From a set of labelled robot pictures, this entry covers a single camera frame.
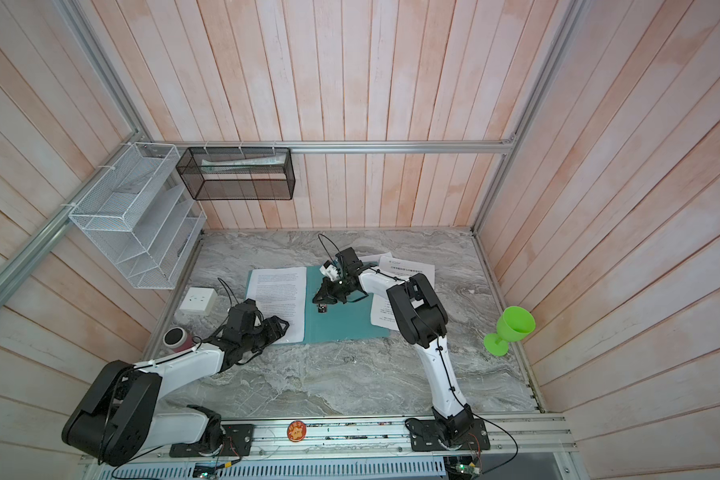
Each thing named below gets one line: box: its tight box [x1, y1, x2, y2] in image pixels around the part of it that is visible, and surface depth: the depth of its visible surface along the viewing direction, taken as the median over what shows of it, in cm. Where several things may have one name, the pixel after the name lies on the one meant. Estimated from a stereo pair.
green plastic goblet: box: [483, 306, 536, 357], surface depth 80 cm
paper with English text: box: [246, 267, 307, 345], surface depth 104 cm
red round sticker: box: [287, 420, 307, 443], surface depth 76 cm
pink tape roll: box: [162, 326, 193, 353], surface depth 87 cm
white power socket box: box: [179, 287, 218, 316], surface depth 98 cm
